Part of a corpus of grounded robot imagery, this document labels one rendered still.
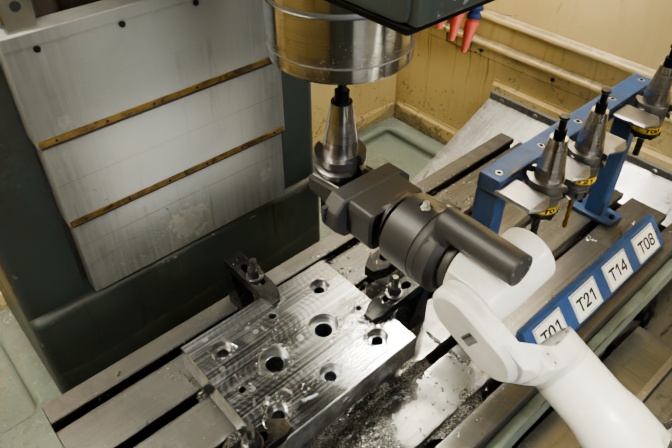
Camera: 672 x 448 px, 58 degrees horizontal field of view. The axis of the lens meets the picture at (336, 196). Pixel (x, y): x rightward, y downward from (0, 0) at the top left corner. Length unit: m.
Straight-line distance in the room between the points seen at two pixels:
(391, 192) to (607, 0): 1.04
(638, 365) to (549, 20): 0.87
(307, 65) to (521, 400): 0.68
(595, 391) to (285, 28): 0.44
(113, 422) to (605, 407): 0.72
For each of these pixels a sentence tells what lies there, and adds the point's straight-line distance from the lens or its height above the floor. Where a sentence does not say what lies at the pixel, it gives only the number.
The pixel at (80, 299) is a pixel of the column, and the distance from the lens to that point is 1.28.
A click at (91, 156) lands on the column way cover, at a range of 1.08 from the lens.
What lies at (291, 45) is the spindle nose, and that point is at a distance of 0.60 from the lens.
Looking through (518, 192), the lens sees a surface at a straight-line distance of 0.92.
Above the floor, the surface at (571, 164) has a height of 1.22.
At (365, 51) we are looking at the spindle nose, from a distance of 0.59.
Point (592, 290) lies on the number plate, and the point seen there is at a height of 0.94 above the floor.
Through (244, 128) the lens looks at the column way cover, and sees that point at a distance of 1.22.
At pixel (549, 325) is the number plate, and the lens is 1.12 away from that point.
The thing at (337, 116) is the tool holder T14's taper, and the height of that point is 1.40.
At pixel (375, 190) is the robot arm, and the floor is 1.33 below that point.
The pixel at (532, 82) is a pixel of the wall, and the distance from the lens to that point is 1.81.
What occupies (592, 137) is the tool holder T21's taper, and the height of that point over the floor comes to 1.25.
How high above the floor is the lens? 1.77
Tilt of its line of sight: 39 degrees down
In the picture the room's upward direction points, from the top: straight up
